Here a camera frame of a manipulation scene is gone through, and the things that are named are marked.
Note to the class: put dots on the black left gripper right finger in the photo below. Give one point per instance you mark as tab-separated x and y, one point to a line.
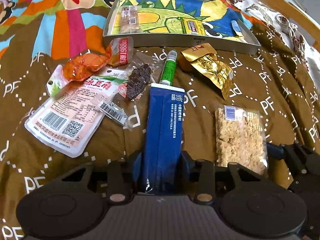
199	177

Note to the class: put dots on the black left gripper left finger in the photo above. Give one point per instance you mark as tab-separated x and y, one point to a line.
123	178

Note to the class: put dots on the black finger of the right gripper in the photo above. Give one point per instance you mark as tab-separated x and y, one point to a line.
282	152

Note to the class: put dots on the blue rectangular snack pack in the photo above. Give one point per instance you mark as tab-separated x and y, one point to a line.
163	138

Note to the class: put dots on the puffed rice cake pack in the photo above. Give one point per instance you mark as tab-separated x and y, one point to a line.
240	138

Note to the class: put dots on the white spicy bean snack pouch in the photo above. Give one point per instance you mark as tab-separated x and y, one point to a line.
69	118

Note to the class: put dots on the green sausage stick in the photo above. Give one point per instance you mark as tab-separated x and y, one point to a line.
168	72

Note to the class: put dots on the gold foil snack pack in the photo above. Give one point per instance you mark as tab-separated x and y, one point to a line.
203	59

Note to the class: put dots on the orange snack pouch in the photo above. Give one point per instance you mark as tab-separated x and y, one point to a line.
119	52

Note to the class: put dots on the dark dried meat packet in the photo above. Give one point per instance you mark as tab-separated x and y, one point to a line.
142	71

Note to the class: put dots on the small blue white packet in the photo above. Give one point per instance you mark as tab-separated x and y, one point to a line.
236	28

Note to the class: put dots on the yellow snack pack in tray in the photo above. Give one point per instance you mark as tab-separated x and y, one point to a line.
193	27

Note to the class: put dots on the floral white quilt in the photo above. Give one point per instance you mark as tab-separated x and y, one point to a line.
289	33

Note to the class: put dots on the dinosaur print tin tray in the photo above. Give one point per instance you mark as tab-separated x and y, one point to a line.
161	24

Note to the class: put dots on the brown biscuit pack in tray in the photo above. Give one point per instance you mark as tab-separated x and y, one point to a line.
129	22

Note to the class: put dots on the colourful cartoon bed blanket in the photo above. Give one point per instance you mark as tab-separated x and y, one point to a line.
37	35

